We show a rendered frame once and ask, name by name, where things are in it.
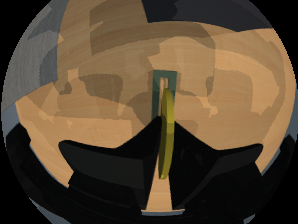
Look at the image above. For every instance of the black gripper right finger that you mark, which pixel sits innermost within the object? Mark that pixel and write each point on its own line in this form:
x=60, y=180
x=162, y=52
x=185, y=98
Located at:
x=194, y=164

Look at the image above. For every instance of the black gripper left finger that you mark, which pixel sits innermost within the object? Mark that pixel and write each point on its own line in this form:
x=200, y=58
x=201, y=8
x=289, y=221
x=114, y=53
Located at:
x=131, y=164

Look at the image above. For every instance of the gold coin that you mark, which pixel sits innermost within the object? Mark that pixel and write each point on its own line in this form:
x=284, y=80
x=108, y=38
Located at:
x=167, y=135

